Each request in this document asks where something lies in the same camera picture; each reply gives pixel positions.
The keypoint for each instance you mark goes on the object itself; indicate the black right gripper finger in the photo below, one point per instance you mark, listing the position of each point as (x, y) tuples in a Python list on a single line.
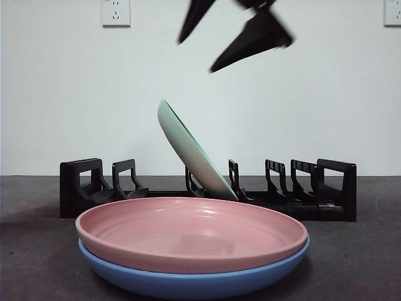
[(195, 17), (257, 40)]

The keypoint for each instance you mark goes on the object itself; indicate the green round plate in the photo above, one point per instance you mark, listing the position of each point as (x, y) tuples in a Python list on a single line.
[(188, 147)]

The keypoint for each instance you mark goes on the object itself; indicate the pink round plate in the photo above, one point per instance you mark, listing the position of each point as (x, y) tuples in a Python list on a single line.
[(188, 229)]

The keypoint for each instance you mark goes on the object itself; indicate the white wall socket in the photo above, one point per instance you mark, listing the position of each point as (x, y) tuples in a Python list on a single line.
[(393, 14), (116, 14)]

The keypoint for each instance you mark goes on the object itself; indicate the black plastic plate rack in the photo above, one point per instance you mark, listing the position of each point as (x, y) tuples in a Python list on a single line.
[(344, 194)]

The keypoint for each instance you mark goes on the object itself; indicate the blue round plate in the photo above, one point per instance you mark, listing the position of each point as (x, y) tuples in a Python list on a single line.
[(188, 282)]

